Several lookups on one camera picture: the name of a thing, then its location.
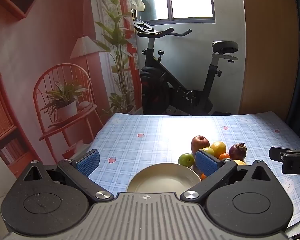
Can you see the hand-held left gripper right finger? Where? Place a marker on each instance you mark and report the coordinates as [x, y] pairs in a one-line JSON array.
[[206, 163]]

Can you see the black exercise bike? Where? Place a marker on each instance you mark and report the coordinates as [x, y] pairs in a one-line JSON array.
[[155, 80]]

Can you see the small green apple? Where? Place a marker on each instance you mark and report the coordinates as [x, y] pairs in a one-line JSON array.
[[186, 159]]

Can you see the yellow lemon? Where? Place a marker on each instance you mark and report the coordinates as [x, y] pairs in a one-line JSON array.
[[218, 148], [240, 162]]

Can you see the blue plaid tablecloth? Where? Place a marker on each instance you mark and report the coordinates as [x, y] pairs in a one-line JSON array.
[[165, 135]]

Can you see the purple mangosteen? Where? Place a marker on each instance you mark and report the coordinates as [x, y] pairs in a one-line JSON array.
[[237, 151]]

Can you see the printed wall backdrop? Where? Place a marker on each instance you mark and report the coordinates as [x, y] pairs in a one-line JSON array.
[[40, 42]]

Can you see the cream round plate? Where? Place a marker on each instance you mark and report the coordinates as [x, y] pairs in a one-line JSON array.
[[162, 177]]

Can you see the yellow-green apple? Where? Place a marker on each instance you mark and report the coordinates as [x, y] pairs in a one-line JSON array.
[[209, 151]]

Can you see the wooden panel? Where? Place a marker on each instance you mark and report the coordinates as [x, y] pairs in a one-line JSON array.
[[267, 55]]

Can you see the orange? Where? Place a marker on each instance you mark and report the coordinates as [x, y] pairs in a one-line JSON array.
[[203, 176]]

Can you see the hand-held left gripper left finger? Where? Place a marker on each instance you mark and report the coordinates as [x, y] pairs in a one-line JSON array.
[[88, 164]]

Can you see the red apple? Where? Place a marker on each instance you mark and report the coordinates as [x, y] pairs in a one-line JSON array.
[[200, 143]]

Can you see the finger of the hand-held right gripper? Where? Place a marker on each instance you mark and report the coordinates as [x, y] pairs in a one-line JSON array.
[[276, 153]]

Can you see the small tangerine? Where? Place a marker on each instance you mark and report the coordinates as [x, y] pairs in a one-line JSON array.
[[224, 156]]

